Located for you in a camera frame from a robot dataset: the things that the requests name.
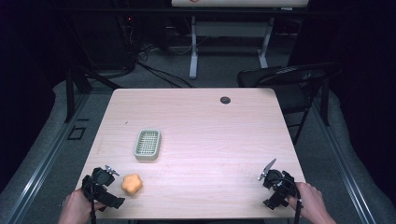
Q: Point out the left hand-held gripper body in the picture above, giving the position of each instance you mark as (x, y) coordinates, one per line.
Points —
(101, 182)

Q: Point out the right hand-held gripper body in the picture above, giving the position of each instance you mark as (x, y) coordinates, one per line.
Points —
(278, 189)

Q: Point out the green soap dish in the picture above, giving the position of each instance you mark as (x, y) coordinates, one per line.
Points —
(147, 144)

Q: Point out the person's right hand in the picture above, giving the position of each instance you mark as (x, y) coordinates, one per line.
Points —
(308, 200)

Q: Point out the person's left hand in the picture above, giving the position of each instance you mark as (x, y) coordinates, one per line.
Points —
(76, 207)

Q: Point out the dark round table grommet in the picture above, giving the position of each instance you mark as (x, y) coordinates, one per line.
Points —
(225, 100)

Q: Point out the black metal stand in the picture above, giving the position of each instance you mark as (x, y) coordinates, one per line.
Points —
(71, 93)

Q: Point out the black folding chair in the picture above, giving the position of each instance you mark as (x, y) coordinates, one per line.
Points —
(280, 77)

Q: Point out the white-legged desk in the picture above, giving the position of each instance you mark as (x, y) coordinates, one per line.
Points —
(230, 29)

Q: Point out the grey metal floor rail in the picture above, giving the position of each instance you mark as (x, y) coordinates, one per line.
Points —
(40, 168)
(345, 168)

